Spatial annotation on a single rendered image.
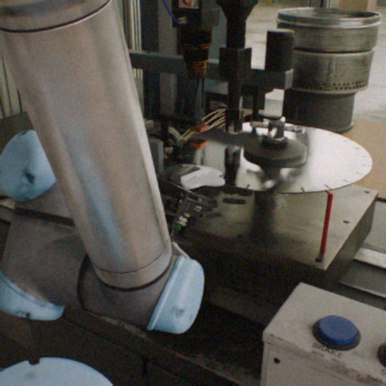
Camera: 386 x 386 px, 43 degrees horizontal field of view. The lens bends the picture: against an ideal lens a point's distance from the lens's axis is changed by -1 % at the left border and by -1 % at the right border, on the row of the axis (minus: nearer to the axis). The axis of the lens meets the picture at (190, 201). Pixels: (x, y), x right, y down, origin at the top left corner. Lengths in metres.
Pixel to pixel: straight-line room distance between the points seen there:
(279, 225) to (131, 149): 0.54
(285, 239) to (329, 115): 0.81
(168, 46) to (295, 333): 1.11
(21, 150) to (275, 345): 0.34
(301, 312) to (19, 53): 0.42
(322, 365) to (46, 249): 0.31
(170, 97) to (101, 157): 1.22
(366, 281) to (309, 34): 0.80
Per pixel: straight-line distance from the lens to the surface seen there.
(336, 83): 1.51
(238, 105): 0.86
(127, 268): 0.42
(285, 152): 0.86
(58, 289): 0.51
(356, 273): 0.93
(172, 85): 1.54
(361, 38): 1.52
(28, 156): 0.51
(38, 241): 0.53
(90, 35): 0.29
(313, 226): 0.86
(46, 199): 0.53
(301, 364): 0.56
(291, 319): 0.58
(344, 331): 0.56
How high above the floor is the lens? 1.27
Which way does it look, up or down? 27 degrees down
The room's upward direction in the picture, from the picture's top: straight up
